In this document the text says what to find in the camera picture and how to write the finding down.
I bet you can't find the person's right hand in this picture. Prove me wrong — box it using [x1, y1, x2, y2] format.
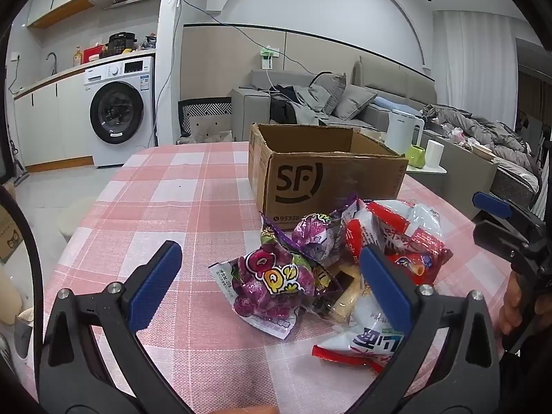
[498, 269, 527, 337]

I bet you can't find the white coffee table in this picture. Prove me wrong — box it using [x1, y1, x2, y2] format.
[405, 155, 449, 176]

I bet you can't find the beige cloth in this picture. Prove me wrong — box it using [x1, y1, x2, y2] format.
[177, 128, 236, 145]

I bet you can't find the clear bread packet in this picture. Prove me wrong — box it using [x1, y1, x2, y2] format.
[327, 265, 365, 324]

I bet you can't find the purple grape candy packet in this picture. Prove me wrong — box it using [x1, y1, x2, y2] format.
[209, 241, 317, 341]
[260, 194, 359, 269]

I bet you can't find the white electric kettle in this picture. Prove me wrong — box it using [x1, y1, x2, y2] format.
[385, 110, 425, 156]

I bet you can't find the dark clothes pile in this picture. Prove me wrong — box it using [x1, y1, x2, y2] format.
[269, 84, 328, 125]

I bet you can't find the grey duvet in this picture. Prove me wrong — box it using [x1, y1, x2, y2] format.
[423, 103, 540, 190]

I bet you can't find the person's left hand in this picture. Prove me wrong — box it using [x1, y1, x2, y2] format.
[216, 404, 277, 414]

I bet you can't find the white wall power strip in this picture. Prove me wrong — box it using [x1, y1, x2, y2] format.
[258, 46, 279, 70]

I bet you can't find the pink checked tablecloth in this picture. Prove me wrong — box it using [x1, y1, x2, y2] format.
[19, 140, 514, 414]

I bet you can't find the black cable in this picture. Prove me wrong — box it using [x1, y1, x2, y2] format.
[0, 183, 46, 311]

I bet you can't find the white curtain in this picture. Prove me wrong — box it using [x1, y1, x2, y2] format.
[433, 9, 518, 126]

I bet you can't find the red chip packet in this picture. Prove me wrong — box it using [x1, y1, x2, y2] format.
[386, 245, 453, 286]

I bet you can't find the grey cushion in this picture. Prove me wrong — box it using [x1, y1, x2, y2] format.
[310, 72, 347, 115]
[332, 84, 378, 120]

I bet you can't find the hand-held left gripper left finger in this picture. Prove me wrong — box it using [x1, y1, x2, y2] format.
[37, 240, 193, 414]

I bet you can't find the brown cardboard carton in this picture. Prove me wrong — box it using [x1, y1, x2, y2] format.
[0, 203, 24, 264]

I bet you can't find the white kitchen base cabinet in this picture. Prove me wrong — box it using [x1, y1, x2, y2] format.
[13, 67, 93, 169]

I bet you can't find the red white snack packet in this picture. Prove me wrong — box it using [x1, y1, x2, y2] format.
[344, 198, 445, 268]

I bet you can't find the white noodle snack packet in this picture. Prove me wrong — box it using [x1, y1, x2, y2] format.
[312, 299, 407, 374]

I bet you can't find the white cup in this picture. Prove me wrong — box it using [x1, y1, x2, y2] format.
[425, 139, 445, 169]

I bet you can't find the brown cardboard box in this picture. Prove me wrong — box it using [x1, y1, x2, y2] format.
[248, 123, 410, 230]

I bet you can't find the green cup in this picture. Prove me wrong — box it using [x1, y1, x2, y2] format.
[404, 144, 427, 169]

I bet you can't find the white washing machine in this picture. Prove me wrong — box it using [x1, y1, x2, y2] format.
[83, 55, 157, 168]

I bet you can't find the upright vacuum cleaner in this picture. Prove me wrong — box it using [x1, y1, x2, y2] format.
[9, 140, 31, 184]

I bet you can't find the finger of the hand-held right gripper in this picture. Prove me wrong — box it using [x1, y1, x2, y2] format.
[473, 220, 524, 262]
[472, 190, 545, 234]

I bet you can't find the black pressure cooker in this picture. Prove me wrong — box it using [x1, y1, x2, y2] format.
[108, 31, 138, 56]

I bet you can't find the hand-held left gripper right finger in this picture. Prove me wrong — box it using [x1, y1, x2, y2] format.
[359, 245, 502, 414]

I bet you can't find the dark cabinet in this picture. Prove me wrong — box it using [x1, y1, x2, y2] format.
[515, 39, 552, 130]

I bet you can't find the white wall cabinet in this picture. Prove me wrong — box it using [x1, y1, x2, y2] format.
[27, 0, 93, 29]

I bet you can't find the grey sofa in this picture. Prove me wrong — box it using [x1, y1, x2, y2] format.
[230, 69, 436, 132]

